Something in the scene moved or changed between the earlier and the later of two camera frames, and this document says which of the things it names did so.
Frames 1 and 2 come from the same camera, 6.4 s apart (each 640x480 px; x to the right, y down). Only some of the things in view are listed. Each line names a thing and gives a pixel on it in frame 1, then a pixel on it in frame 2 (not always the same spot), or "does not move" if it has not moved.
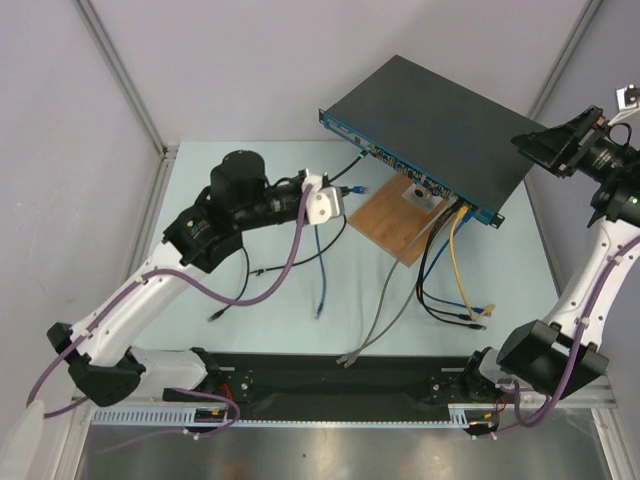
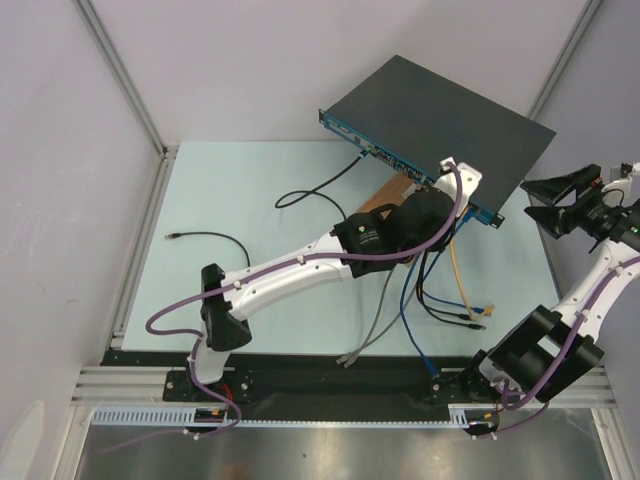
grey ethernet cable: x=346 y=358 does not move
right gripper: x=575 y=150 to x=572 y=210
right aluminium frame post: x=545 y=92 does not move
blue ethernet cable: x=358 y=190 to x=428 y=361
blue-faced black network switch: x=447 y=140 does not move
